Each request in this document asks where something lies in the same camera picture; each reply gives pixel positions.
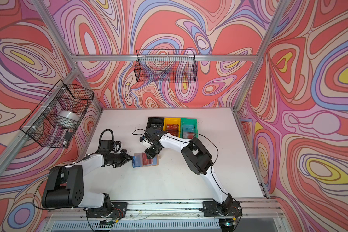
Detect black wire basket wall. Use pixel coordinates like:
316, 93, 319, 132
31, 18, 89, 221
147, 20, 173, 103
134, 49, 198, 83
20, 80, 94, 149

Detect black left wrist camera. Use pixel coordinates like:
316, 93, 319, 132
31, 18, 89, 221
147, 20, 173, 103
98, 140, 114, 154

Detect front aluminium rail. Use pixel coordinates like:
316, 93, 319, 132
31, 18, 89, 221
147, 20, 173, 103
45, 198, 285, 220

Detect black plastic bin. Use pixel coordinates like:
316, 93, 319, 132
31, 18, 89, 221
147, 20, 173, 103
146, 117, 165, 132

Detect green plastic bin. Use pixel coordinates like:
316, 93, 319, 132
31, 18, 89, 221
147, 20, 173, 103
180, 118, 198, 139

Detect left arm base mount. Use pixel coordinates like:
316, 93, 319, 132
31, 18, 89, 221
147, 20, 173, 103
87, 202, 128, 219

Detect white roll in basket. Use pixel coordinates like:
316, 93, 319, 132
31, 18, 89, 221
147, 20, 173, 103
56, 110, 80, 129

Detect aluminium frame post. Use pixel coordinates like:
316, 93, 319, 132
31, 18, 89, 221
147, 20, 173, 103
233, 0, 291, 112

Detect black wire basket back wall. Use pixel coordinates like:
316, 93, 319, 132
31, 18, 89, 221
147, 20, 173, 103
134, 49, 198, 83

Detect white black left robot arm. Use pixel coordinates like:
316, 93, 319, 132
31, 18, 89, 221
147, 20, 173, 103
42, 150, 133, 212

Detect red cards in yellow bin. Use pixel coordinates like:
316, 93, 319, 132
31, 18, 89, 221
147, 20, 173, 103
166, 124, 179, 137

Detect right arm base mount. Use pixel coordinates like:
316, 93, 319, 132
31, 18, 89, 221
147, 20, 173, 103
199, 201, 243, 218

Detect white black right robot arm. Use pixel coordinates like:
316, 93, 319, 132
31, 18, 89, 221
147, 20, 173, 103
139, 131, 234, 216

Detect black wire basket left wall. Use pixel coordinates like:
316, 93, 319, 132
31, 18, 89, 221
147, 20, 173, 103
20, 80, 94, 149

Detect blue VIP credit card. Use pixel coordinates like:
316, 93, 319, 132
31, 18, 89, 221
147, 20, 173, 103
132, 155, 143, 168

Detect tan leather card holder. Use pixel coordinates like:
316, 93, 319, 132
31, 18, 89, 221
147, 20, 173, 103
132, 153, 159, 168

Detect yellow plastic bin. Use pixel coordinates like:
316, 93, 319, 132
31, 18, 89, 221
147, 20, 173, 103
163, 118, 181, 137

